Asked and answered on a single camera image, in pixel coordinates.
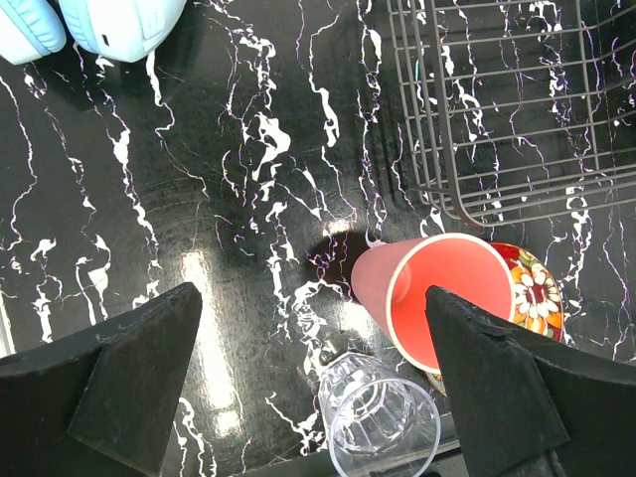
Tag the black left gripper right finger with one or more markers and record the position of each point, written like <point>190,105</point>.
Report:
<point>525,405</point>

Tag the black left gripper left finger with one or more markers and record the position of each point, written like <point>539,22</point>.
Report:
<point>101,401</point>

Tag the red floral plate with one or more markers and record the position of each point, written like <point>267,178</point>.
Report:
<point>503,279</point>

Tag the clear plastic glass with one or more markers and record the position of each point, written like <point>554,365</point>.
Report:
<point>376,423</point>

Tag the light blue headphones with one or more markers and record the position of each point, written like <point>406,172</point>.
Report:
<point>124,31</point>

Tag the wire dish rack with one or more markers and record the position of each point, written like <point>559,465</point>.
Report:
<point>517,110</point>

